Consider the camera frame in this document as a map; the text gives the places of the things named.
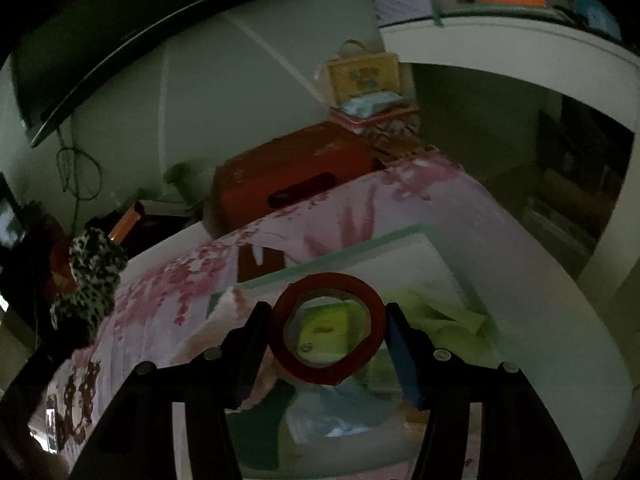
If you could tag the white tray with green rim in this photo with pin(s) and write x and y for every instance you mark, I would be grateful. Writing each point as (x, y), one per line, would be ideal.
(400, 255)

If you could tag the blue tissue pack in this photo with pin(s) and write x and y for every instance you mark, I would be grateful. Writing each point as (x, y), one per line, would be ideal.
(372, 104)

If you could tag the red cardboard box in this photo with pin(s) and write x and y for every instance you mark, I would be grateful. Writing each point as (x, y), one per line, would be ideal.
(280, 170)

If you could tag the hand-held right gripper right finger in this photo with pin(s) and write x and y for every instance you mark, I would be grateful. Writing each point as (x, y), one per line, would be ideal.
(402, 360)

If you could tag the orange box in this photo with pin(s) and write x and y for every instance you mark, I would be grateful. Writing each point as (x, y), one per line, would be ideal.
(125, 222)

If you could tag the white desk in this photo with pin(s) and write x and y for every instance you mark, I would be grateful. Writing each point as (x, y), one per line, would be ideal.
(500, 40)

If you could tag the blue item on desk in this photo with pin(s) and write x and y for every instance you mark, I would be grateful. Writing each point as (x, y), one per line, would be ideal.
(597, 16)

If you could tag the red cloth item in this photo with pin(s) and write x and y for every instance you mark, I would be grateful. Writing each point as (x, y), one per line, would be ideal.
(59, 267)

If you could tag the patterned box with red rim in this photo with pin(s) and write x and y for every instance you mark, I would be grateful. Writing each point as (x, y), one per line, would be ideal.
(385, 127)

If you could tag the black television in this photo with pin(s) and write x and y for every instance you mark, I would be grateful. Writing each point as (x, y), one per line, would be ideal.
(125, 20)

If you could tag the yellow-green packet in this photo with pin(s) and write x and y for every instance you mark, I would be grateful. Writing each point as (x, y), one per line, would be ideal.
(325, 330)

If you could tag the clear plastic bag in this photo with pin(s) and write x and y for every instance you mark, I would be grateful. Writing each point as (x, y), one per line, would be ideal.
(340, 410)

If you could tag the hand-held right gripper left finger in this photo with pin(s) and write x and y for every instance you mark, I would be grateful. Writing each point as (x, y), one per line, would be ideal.
(247, 360)

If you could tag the leopard print cloth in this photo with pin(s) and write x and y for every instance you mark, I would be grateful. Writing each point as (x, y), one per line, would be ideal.
(92, 280)

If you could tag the light green cloth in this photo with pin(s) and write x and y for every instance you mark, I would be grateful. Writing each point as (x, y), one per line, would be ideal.
(440, 320)

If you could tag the red tape roll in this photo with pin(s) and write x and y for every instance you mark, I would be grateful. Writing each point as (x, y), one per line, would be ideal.
(325, 280)

